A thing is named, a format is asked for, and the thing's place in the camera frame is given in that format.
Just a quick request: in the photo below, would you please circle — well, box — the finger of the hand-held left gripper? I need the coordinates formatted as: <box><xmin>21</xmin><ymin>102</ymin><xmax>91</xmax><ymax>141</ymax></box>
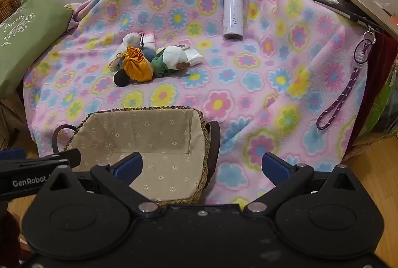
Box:
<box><xmin>0</xmin><ymin>170</ymin><xmax>52</xmax><ymax>195</ymax></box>
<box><xmin>0</xmin><ymin>148</ymin><xmax>82</xmax><ymax>173</ymax></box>

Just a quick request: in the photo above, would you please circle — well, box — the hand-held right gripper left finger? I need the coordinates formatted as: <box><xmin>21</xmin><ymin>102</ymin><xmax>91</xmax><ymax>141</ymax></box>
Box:
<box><xmin>37</xmin><ymin>152</ymin><xmax>160</xmax><ymax>214</ymax></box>

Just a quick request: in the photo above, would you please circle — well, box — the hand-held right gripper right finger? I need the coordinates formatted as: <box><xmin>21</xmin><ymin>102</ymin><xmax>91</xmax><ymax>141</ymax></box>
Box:
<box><xmin>243</xmin><ymin>152</ymin><xmax>363</xmax><ymax>214</ymax></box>

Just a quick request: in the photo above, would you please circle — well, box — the woven basket with fabric lining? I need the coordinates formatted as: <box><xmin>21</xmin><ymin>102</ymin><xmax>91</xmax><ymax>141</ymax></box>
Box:
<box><xmin>52</xmin><ymin>106</ymin><xmax>222</xmax><ymax>206</ymax></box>

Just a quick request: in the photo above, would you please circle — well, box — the orange drawstring pouch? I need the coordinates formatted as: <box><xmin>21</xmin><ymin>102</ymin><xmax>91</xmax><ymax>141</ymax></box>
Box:
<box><xmin>109</xmin><ymin>47</ymin><xmax>154</xmax><ymax>82</ymax></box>

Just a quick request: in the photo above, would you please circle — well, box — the blue-grey furry plush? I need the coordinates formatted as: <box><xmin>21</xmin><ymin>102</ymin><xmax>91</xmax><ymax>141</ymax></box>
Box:
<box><xmin>141</xmin><ymin>47</ymin><xmax>160</xmax><ymax>63</ymax></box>

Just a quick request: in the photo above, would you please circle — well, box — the white and green soft doll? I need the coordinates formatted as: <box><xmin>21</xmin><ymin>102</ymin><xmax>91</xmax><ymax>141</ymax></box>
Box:
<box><xmin>151</xmin><ymin>46</ymin><xmax>192</xmax><ymax>78</ymax></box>

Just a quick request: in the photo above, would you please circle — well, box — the white plush toy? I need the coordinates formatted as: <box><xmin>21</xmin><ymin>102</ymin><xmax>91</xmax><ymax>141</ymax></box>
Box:
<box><xmin>121</xmin><ymin>32</ymin><xmax>144</xmax><ymax>52</ymax></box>

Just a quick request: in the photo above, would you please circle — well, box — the pink-edged white cloth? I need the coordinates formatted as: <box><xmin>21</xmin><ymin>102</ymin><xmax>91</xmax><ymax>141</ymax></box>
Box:
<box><xmin>140</xmin><ymin>33</ymin><xmax>156</xmax><ymax>48</ymax></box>

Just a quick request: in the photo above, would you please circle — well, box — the dark maroon cloth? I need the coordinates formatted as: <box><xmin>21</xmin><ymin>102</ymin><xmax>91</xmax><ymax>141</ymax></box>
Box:
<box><xmin>0</xmin><ymin>211</ymin><xmax>23</xmax><ymax>268</ymax></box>

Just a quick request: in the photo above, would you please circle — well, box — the pink floral fleece blanket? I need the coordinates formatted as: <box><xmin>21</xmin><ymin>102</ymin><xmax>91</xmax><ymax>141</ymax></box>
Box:
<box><xmin>23</xmin><ymin>0</ymin><xmax>374</xmax><ymax>205</ymax></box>

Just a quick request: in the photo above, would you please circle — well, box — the black round ball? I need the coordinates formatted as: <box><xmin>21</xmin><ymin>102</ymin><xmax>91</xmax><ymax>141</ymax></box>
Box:
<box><xmin>113</xmin><ymin>70</ymin><xmax>130</xmax><ymax>88</ymax></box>

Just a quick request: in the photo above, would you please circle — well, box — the green cushion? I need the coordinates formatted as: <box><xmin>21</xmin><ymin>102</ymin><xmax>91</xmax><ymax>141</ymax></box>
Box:
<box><xmin>0</xmin><ymin>0</ymin><xmax>74</xmax><ymax>98</ymax></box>

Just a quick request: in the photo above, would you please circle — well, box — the green floral bag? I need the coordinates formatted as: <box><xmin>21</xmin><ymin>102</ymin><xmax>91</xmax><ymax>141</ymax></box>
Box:
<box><xmin>362</xmin><ymin>61</ymin><xmax>398</xmax><ymax>139</ymax></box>

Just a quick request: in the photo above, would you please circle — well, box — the white tissue packet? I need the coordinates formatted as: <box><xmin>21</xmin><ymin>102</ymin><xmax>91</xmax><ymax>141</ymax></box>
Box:
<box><xmin>186</xmin><ymin>49</ymin><xmax>204</xmax><ymax>66</ymax></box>

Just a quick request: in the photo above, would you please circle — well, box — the dark red cloth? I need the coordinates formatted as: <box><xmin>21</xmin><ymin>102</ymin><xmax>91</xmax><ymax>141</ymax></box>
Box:
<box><xmin>353</xmin><ymin>34</ymin><xmax>398</xmax><ymax>149</ymax></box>

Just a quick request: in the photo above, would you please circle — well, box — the purple insulated bottle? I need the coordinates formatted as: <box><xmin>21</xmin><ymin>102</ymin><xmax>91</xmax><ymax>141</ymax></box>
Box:
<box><xmin>223</xmin><ymin>0</ymin><xmax>244</xmax><ymax>41</ymax></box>

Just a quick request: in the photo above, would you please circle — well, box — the brown wicker basket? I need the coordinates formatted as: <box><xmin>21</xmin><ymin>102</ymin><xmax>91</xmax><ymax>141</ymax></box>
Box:
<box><xmin>0</xmin><ymin>0</ymin><xmax>23</xmax><ymax>23</ymax></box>

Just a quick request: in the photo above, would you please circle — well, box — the dark flat tray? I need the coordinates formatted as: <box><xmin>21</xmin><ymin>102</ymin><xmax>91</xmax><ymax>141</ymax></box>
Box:
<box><xmin>313</xmin><ymin>0</ymin><xmax>384</xmax><ymax>33</ymax></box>

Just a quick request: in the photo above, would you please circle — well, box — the wooden board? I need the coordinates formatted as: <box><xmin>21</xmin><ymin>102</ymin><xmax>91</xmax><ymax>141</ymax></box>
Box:
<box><xmin>330</xmin><ymin>0</ymin><xmax>398</xmax><ymax>36</ymax></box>

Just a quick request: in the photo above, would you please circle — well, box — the purple lanyard with key ring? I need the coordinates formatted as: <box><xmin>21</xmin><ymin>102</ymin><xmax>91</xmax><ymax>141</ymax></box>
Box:
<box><xmin>316</xmin><ymin>30</ymin><xmax>376</xmax><ymax>131</ymax></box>

